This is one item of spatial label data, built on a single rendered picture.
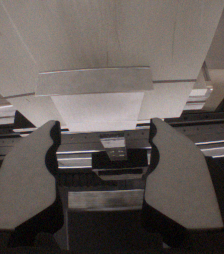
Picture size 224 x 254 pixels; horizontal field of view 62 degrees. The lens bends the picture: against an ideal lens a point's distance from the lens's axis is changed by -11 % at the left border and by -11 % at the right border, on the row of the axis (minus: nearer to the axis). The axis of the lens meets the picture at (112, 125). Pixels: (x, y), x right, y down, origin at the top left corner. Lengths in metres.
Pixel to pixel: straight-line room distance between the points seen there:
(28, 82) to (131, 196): 0.16
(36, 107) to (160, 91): 0.12
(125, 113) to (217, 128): 0.37
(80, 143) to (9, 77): 0.37
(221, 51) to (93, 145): 0.35
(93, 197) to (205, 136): 0.36
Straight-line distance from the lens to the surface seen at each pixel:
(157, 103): 0.21
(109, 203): 0.25
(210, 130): 0.55
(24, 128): 0.29
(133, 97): 0.19
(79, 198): 0.25
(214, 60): 0.39
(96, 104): 0.20
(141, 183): 0.76
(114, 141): 0.31
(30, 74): 0.17
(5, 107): 0.31
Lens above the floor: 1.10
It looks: 22 degrees down
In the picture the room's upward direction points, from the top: 178 degrees clockwise
